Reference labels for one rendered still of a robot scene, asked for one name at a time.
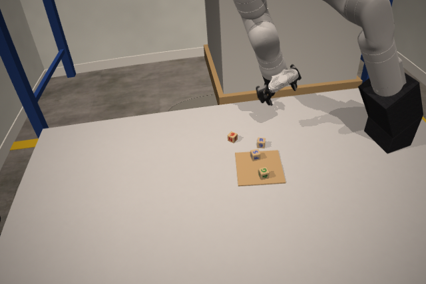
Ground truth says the tan square mat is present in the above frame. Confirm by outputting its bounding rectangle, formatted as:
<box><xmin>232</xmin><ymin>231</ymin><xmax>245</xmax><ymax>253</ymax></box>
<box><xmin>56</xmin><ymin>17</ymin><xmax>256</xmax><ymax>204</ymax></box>
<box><xmin>235</xmin><ymin>150</ymin><xmax>286</xmax><ymax>186</ymax></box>

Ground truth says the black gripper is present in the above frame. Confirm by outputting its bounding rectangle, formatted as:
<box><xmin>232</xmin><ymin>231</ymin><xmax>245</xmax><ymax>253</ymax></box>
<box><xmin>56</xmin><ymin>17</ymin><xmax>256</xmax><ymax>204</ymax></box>
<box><xmin>256</xmin><ymin>65</ymin><xmax>301</xmax><ymax>106</ymax></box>

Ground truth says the tan wooden block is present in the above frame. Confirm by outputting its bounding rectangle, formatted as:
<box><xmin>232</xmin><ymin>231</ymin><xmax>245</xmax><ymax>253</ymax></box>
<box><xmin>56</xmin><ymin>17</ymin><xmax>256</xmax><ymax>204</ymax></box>
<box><xmin>228</xmin><ymin>132</ymin><xmax>238</xmax><ymax>143</ymax></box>
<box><xmin>250</xmin><ymin>149</ymin><xmax>260</xmax><ymax>161</ymax></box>
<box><xmin>257</xmin><ymin>138</ymin><xmax>266</xmax><ymax>148</ymax></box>
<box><xmin>258</xmin><ymin>167</ymin><xmax>269</xmax><ymax>180</ymax></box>

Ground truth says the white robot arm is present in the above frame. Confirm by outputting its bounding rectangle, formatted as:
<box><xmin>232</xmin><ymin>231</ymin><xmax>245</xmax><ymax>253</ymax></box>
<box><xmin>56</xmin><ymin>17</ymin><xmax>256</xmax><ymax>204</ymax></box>
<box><xmin>233</xmin><ymin>0</ymin><xmax>406</xmax><ymax>96</ymax></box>

